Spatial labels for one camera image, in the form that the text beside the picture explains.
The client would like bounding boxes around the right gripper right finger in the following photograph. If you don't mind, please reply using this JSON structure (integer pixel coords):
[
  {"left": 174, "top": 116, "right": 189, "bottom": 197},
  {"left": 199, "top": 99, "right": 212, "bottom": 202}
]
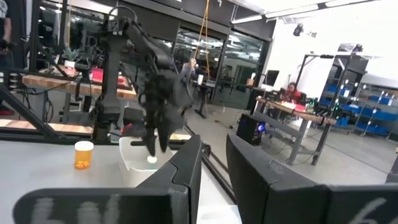
[{"left": 226, "top": 134, "right": 398, "bottom": 224}]

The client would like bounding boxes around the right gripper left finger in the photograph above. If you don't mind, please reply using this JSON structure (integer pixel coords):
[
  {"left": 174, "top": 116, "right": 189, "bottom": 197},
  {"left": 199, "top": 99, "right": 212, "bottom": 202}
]
[{"left": 12, "top": 134, "right": 203, "bottom": 224}]

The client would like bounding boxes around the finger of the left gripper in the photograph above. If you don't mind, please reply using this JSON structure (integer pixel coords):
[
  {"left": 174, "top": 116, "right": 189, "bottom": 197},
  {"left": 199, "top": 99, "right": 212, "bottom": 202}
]
[
  {"left": 142, "top": 122, "right": 158, "bottom": 157},
  {"left": 157, "top": 123, "right": 175, "bottom": 154}
]

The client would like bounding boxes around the amber pill bottle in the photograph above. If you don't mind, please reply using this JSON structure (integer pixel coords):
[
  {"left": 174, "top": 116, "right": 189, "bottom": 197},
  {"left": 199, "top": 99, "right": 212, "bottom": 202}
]
[{"left": 73, "top": 141, "right": 95, "bottom": 170}]

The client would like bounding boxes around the white opaque plastic bin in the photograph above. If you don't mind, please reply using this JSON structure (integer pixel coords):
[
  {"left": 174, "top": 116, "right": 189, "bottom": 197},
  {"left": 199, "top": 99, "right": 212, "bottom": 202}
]
[{"left": 119, "top": 136, "right": 187, "bottom": 172}]

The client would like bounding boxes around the person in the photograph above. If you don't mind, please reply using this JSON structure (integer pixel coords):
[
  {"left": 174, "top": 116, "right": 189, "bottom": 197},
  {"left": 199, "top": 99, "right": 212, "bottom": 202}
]
[
  {"left": 0, "top": 0, "right": 13, "bottom": 63},
  {"left": 182, "top": 57, "right": 197, "bottom": 82},
  {"left": 281, "top": 81, "right": 307, "bottom": 105}
]

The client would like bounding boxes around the black computer tower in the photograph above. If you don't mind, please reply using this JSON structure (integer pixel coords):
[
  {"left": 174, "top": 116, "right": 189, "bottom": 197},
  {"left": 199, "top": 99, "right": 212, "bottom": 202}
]
[{"left": 236, "top": 113, "right": 267, "bottom": 146}]

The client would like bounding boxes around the small potted succulent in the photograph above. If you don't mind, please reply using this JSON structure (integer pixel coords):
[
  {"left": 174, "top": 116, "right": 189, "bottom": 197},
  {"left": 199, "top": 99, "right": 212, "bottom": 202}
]
[{"left": 63, "top": 46, "right": 81, "bottom": 69}]

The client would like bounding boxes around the black monitor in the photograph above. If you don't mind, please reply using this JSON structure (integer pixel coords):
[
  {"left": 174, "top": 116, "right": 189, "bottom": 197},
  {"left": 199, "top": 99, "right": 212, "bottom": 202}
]
[{"left": 264, "top": 70, "right": 280, "bottom": 87}]

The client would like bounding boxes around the shelving with blue bins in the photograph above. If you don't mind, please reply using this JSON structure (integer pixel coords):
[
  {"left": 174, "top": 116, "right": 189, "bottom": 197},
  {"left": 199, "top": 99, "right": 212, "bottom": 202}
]
[{"left": 320, "top": 43, "right": 398, "bottom": 138}]

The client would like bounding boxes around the ceiling light strip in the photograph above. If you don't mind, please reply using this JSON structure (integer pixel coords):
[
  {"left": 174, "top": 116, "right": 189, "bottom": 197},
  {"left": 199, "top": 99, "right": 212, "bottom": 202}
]
[{"left": 229, "top": 0, "right": 374, "bottom": 25}]

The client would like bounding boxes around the yellow hanging rope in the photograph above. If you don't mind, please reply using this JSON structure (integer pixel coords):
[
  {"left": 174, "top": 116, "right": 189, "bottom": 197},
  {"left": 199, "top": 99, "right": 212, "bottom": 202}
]
[{"left": 194, "top": 0, "right": 212, "bottom": 80}]

